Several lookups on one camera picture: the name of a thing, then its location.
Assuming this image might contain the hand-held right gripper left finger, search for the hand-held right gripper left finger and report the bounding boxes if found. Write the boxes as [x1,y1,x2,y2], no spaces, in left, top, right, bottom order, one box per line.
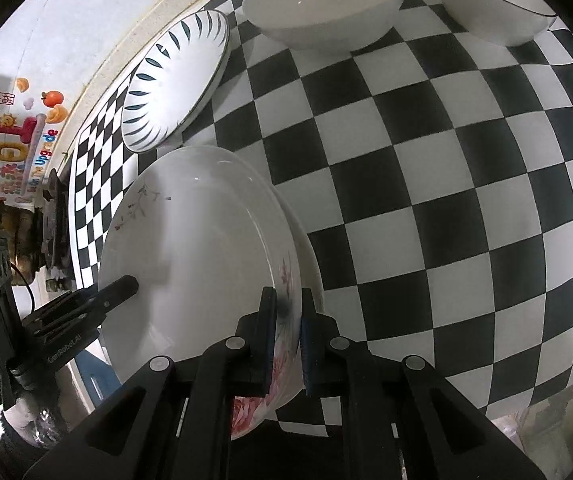
[22,286,280,480]

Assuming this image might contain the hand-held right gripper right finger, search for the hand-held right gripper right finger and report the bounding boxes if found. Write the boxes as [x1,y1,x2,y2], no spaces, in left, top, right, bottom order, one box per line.
[299,287,549,480]

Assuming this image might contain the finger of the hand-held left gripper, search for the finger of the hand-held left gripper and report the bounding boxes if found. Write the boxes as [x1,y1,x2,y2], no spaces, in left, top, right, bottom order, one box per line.
[20,275,140,343]

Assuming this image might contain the white floral plate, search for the white floral plate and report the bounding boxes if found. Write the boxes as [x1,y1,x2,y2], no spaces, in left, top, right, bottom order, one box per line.
[97,146,303,441]

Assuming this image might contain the stack of patterned white plates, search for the stack of patterned white plates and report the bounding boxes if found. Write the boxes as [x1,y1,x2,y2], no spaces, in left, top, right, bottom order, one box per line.
[269,185,326,318]

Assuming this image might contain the white plate with blue leaves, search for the white plate with blue leaves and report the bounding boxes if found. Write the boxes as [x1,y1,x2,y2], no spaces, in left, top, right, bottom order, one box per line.
[120,9,231,153]

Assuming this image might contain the white bowl with dark rim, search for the white bowl with dark rim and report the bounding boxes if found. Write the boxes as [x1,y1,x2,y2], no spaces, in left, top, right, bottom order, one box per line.
[425,0,559,48]

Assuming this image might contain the blue plastic object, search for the blue plastic object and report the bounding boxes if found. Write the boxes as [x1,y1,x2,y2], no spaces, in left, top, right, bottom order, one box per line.
[72,349,118,403]

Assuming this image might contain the black gas stove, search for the black gas stove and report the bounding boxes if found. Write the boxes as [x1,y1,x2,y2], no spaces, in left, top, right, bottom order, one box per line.
[36,167,74,293]

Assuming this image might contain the black and white checkered tablecloth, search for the black and white checkered tablecloth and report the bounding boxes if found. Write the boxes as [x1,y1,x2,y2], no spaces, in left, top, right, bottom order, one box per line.
[69,0,573,426]

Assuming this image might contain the black cable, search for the black cable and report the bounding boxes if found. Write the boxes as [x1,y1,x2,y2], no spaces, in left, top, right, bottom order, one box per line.
[12,262,36,315]

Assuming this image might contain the colourful wall sticker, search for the colourful wall sticker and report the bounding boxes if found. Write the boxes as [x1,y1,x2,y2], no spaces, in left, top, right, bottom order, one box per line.
[0,76,70,206]

